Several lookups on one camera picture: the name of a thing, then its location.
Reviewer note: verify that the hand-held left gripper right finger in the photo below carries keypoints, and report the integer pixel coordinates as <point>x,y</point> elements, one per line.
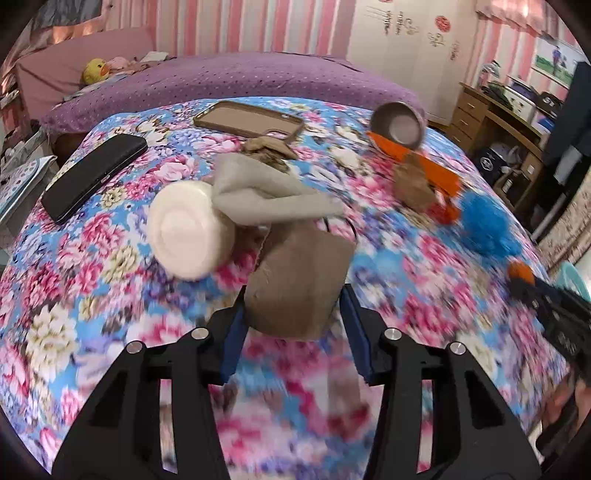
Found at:
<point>358,339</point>

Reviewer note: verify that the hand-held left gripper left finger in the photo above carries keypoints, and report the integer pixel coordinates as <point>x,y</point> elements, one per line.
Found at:
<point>233,339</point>

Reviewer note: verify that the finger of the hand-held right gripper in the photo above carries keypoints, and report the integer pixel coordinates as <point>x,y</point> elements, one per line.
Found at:
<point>538,295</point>

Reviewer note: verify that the orange peel piece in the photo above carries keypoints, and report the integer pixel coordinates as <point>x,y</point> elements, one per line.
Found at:
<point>521,271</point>

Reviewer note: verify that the blue plastic basket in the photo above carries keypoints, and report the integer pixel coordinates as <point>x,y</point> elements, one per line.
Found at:
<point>575,277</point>

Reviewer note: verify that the brown cloth bag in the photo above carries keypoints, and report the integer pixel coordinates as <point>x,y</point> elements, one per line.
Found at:
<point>295,284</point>

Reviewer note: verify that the blue plastic bag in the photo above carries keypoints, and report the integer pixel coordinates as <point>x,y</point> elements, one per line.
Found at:
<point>485,226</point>

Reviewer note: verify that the orange snack packet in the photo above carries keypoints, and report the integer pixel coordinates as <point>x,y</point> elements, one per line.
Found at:
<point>434,173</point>

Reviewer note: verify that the floral curtain cloth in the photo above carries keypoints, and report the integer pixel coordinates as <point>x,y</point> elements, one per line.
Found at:
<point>565,235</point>

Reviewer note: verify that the white round lid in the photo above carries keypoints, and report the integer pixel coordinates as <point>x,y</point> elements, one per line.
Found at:
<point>187,230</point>

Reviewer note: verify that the black bag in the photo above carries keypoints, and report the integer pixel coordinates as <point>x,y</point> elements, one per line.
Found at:
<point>490,164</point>

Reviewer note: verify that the grey cloth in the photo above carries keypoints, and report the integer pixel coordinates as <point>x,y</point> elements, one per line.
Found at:
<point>263,194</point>

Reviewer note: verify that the brown paper lump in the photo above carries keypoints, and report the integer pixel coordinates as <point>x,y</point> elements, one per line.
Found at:
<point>413,187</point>

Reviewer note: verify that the dark hanging jacket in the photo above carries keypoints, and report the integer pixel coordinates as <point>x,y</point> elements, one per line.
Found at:
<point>575,120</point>

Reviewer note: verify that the wooden desk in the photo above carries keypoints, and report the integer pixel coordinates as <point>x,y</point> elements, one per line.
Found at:
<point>475,115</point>

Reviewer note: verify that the white box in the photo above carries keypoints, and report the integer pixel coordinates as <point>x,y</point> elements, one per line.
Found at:
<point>519,101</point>

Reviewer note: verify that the black wallet case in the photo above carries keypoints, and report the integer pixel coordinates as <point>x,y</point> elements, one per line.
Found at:
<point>92,175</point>

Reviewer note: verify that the brown phone case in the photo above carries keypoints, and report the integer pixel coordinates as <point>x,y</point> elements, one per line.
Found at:
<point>249,121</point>

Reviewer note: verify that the pink mug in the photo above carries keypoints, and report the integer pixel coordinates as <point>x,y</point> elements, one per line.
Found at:
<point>399,123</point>

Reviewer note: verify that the purple bed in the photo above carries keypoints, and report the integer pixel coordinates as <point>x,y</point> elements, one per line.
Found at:
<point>231,78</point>

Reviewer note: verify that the printed cardboard box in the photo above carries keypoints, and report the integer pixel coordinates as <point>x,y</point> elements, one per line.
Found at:
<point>21,182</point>

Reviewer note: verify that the white wardrobe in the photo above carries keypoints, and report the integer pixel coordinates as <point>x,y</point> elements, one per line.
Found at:
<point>406,50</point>

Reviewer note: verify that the pink cloth heap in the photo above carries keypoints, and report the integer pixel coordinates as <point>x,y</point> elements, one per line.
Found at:
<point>121,63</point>

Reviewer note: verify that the yellow duck plush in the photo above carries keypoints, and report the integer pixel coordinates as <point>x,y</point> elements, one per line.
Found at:
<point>94,71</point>

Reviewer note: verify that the pink bed headboard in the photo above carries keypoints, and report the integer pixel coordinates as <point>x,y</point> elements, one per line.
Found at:
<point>60,60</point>

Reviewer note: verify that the grey curtain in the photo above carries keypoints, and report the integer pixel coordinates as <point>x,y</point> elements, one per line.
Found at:
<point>69,9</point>

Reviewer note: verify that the wall picture with figures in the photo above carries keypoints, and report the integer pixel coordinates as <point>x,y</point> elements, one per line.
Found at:
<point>554,60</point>

